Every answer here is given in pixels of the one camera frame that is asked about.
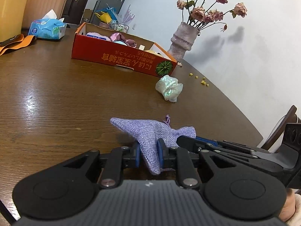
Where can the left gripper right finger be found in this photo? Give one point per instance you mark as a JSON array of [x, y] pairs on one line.
[[178, 159]]

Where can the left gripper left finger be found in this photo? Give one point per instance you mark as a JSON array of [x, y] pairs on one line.
[[114, 163]]

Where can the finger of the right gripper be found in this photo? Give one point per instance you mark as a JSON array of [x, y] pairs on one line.
[[232, 146], [195, 146]]

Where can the purple fabric pouch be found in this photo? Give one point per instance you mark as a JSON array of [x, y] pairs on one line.
[[148, 132]]

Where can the iridescent white scrunchie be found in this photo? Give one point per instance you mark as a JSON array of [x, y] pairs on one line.
[[169, 87]]

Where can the pink satin scrunchie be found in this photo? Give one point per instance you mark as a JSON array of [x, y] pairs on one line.
[[120, 37]]

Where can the pink towel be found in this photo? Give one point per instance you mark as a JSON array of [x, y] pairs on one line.
[[98, 36]]

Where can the person's right hand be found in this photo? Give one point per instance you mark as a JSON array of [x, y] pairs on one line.
[[291, 211]]

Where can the wooden chair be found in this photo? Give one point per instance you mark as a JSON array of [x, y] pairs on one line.
[[290, 118]]

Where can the yellow petal crumbs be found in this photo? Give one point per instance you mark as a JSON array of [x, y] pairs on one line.
[[203, 80]]

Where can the pink ceramic vase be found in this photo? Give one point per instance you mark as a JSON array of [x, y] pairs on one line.
[[182, 40]]

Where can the red cardboard box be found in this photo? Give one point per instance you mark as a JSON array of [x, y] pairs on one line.
[[148, 57]]

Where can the yellow blue bags pile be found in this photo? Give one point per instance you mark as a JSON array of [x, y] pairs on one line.
[[107, 15]]

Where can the blue tissue pack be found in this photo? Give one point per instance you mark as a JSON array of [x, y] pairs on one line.
[[49, 27]]

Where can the dark brown door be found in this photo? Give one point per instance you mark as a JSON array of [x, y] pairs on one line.
[[73, 11]]

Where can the pink suitcase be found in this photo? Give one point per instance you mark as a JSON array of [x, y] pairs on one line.
[[37, 9]]

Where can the yellow thermos jug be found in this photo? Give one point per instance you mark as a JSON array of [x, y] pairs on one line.
[[12, 13]]

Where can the wire storage cart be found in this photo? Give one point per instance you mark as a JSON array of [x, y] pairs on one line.
[[119, 27]]

